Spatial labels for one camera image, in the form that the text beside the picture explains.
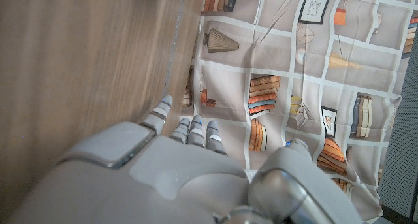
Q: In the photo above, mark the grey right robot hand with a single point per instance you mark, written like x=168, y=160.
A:
x=170, y=171

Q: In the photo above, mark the printed bookshelf backdrop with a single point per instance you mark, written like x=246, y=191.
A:
x=277, y=60

